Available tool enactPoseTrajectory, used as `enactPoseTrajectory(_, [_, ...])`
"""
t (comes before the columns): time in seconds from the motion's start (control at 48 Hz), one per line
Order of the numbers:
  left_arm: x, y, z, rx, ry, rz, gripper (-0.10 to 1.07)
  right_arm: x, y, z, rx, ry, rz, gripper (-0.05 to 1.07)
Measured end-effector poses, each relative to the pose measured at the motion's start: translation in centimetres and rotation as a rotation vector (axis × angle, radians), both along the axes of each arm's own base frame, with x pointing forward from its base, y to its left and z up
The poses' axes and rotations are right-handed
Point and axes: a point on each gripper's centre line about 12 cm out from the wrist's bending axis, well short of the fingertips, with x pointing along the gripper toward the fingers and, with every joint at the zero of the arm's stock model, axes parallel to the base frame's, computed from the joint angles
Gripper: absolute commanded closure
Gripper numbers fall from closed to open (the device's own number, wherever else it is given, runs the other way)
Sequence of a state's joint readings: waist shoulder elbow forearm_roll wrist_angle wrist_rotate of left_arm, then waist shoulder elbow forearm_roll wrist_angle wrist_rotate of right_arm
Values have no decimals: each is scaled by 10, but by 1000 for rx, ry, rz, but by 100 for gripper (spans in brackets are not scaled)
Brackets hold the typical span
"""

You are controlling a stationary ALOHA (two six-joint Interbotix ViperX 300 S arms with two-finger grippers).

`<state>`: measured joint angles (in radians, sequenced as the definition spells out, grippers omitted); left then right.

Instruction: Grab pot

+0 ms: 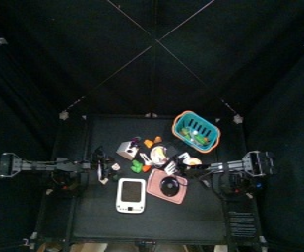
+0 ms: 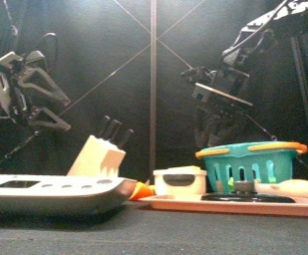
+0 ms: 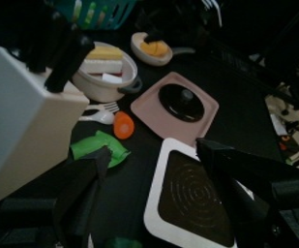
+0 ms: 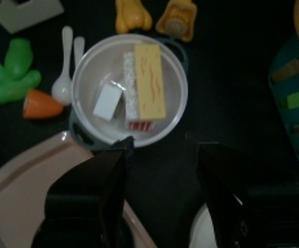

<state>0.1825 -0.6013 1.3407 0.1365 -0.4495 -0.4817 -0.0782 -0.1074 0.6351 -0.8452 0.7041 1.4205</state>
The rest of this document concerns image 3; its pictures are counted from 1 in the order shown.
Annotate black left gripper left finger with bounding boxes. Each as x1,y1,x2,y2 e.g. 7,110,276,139
52,145,112,248

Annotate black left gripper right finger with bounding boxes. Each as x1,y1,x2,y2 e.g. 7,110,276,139
194,138,299,248

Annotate black pot lid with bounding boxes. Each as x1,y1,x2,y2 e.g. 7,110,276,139
156,83,206,123

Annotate white toy stove black hob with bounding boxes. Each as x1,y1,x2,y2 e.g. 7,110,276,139
143,138,256,248

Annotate green toy vegetable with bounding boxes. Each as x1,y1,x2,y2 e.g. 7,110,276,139
68,130,132,169

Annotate orange toy carrot slice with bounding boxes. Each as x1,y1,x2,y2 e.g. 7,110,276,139
112,110,136,140

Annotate white toy spoon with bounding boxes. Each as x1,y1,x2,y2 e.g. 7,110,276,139
78,108,115,126

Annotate white knife block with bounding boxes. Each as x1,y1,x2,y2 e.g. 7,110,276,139
0,46,91,205

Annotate pink square plate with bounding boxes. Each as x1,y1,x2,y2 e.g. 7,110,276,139
130,71,220,148

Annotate yellow white toy cake slice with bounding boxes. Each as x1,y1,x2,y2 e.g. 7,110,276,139
80,46,126,76

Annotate yellow toy food piece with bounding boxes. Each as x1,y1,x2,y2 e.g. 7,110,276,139
139,40,170,58

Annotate teal plastic basket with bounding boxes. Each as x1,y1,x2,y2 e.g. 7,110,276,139
52,0,139,31

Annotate white toy pot grey handles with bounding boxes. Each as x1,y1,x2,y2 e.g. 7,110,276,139
70,41,144,104

